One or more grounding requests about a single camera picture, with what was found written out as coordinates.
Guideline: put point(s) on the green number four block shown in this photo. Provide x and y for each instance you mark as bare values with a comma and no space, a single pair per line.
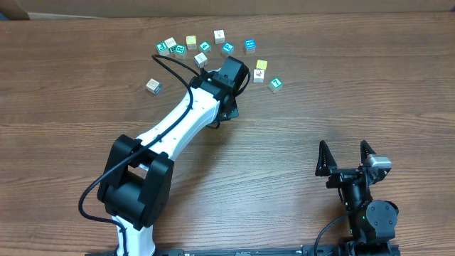
205,47

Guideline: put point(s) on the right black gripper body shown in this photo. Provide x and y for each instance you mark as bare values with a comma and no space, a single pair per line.
342,177

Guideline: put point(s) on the plain white lettered block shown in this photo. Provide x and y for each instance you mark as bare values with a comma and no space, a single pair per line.
170,43

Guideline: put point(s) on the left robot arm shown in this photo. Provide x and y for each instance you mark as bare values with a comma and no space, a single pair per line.
135,185

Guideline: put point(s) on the yellow block right side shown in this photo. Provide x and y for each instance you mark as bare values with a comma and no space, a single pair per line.
261,64

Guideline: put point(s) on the yellow top block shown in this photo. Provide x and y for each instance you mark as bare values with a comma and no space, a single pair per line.
191,42

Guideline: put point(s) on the green wheelchair symbol block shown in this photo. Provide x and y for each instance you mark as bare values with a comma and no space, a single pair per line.
162,49

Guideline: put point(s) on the white block blue side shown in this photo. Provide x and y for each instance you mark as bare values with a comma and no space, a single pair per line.
201,60

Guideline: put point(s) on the green number seven block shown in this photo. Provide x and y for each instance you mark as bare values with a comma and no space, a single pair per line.
275,84

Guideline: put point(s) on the green letter block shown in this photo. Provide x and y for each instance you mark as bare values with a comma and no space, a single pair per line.
180,51

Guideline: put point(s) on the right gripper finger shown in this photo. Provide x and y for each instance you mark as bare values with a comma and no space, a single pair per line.
365,150
326,164

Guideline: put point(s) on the blue letter P block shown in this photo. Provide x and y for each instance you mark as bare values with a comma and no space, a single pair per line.
227,49

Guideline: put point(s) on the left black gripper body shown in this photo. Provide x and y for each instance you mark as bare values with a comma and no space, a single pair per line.
232,109

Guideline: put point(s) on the cardboard backboard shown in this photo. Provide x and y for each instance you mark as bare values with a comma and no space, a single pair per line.
30,9

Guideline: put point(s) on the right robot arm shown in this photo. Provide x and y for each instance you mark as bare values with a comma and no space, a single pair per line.
372,223

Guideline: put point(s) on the white block red picture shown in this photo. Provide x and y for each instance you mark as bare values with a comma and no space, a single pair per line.
258,76

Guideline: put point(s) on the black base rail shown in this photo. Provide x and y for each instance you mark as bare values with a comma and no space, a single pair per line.
305,250

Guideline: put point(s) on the blue picture block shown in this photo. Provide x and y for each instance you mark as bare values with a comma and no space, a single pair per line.
250,46

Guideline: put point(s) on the yellow block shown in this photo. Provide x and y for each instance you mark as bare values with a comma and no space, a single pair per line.
191,42
261,64

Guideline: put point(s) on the white block top row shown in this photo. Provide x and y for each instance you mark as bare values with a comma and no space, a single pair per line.
219,36

